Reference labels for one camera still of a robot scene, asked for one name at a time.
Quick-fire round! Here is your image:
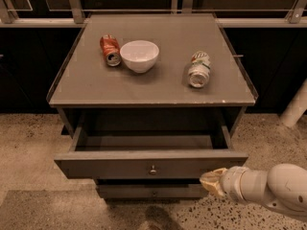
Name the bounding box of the grey top drawer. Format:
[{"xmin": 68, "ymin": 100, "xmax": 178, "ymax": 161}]
[{"xmin": 55, "ymin": 126, "xmax": 248, "ymax": 179}]

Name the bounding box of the grey cabinet with glass top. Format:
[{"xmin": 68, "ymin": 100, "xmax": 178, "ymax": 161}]
[{"xmin": 46, "ymin": 12, "xmax": 259, "ymax": 136}]

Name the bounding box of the grey drawer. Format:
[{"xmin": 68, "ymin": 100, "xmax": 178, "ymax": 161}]
[
  {"xmin": 96, "ymin": 179, "xmax": 208, "ymax": 199},
  {"xmin": 55, "ymin": 126, "xmax": 248, "ymax": 179}
]

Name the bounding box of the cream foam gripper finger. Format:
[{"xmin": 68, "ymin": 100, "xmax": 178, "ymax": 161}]
[{"xmin": 200, "ymin": 168, "xmax": 227, "ymax": 198}]

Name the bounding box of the green white soda can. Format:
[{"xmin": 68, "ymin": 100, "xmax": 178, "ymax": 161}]
[{"xmin": 188, "ymin": 51, "xmax": 211, "ymax": 88}]

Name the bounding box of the metal railing frame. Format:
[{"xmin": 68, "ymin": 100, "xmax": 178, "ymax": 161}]
[{"xmin": 0, "ymin": 0, "xmax": 307, "ymax": 28}]

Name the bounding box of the white bowl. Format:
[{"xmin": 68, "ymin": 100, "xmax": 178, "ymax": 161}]
[{"xmin": 120, "ymin": 40, "xmax": 159, "ymax": 74}]

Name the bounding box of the red crushed soda can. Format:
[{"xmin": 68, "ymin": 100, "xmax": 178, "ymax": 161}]
[{"xmin": 100, "ymin": 34, "xmax": 121, "ymax": 66}]

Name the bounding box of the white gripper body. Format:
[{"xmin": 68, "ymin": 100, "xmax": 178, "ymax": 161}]
[{"xmin": 220, "ymin": 166, "xmax": 248, "ymax": 204}]

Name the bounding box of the white cylindrical post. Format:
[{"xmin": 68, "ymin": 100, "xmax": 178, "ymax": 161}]
[{"xmin": 280, "ymin": 80, "xmax": 307, "ymax": 127}]

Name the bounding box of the grey lower drawer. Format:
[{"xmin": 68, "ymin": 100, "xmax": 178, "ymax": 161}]
[{"xmin": 96, "ymin": 179, "xmax": 208, "ymax": 199}]

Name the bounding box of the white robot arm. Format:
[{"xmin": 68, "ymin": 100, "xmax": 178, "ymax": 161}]
[{"xmin": 200, "ymin": 164, "xmax": 307, "ymax": 222}]

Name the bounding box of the brass drawer knob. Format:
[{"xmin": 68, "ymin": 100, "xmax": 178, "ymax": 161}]
[{"xmin": 149, "ymin": 165, "xmax": 157, "ymax": 175}]

